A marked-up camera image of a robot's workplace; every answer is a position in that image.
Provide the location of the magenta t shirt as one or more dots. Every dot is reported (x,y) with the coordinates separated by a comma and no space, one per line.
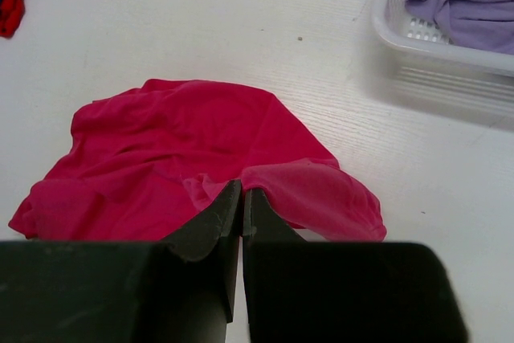
(145,162)

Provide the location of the white plastic basket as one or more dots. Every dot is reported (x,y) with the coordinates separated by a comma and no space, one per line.
(416,66)

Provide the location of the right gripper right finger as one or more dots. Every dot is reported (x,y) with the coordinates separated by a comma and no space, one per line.
(304,291)

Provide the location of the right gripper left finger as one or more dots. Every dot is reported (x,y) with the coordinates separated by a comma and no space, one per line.
(178,289)

